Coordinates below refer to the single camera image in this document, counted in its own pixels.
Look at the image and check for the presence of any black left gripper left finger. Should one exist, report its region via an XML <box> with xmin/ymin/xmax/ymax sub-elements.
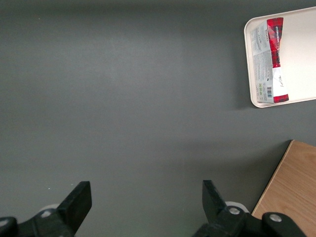
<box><xmin>0</xmin><ymin>181</ymin><xmax>93</xmax><ymax>237</ymax></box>

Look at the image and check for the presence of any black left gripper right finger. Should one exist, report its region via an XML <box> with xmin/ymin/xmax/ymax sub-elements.
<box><xmin>189</xmin><ymin>180</ymin><xmax>307</xmax><ymax>237</ymax></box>

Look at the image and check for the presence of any red tartan cookie box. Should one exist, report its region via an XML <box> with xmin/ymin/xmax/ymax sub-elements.
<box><xmin>249</xmin><ymin>17</ymin><xmax>290</xmax><ymax>104</ymax></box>

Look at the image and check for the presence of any beige rectangular tray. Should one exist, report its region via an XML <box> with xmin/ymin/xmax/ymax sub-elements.
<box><xmin>243</xmin><ymin>6</ymin><xmax>316</xmax><ymax>109</ymax></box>

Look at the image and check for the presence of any wooden two-drawer cabinet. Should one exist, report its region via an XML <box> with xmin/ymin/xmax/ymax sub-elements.
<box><xmin>251</xmin><ymin>139</ymin><xmax>316</xmax><ymax>237</ymax></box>

